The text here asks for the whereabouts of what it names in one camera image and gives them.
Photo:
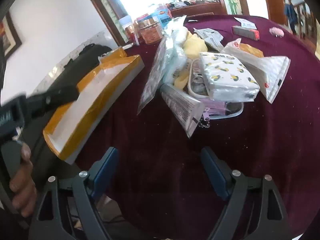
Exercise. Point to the clear pouch with pink items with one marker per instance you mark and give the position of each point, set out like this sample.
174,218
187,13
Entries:
220,108

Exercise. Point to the orange snack packet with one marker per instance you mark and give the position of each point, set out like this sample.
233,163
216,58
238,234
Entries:
251,50

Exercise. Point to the foil sachet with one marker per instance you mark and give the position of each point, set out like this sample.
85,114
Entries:
210,36

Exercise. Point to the clear plastic bag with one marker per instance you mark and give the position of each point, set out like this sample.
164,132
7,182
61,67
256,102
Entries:
162,62

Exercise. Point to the cardboard box with yellow tape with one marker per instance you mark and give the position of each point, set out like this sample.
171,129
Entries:
100,92

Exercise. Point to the glass jar with orange contents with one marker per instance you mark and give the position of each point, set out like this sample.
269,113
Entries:
150,32

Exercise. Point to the lemon print tissue pack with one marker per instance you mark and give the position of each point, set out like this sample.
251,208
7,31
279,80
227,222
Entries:
230,77

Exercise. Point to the orange boxed goods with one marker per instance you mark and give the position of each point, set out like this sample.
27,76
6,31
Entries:
127,27

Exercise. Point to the wooden sideboard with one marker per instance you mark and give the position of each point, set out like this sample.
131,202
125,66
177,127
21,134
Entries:
197,8

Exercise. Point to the yellow towel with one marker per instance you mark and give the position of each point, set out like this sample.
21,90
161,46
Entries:
193,46

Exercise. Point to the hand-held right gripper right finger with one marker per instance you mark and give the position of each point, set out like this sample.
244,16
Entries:
215,173

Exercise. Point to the white paper sachet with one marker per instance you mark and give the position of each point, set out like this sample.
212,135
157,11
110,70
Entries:
246,22

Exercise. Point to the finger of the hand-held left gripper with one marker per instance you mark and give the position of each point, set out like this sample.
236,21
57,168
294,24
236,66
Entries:
56,97

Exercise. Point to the white zip bag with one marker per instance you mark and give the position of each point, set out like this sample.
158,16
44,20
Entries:
271,75

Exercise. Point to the framed wall picture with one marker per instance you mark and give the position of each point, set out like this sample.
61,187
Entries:
10,37

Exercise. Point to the black bag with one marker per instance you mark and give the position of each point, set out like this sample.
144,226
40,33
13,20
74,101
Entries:
87,55

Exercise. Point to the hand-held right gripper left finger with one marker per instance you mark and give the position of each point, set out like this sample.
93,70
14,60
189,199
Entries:
105,173

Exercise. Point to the person's left hand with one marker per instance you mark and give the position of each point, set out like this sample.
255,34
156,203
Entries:
23,187

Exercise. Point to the grey box with red end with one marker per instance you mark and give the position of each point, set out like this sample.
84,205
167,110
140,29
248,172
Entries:
243,32

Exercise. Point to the plastic bottle with blue label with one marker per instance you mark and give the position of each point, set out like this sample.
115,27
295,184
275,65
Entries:
162,13

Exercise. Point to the grey tube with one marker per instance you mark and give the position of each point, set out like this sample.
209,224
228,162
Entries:
181,107

